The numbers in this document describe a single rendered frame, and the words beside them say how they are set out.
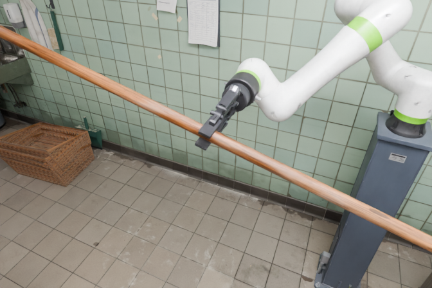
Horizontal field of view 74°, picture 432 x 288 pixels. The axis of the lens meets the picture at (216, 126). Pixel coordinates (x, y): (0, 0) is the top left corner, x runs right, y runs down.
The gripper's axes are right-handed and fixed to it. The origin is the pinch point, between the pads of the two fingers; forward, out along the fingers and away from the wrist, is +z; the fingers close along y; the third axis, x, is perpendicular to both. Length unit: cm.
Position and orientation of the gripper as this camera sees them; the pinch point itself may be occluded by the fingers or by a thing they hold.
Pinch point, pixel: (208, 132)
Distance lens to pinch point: 67.3
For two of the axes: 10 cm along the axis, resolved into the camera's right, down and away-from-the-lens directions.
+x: -8.9, -4.3, 1.7
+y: -2.4, 7.4, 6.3
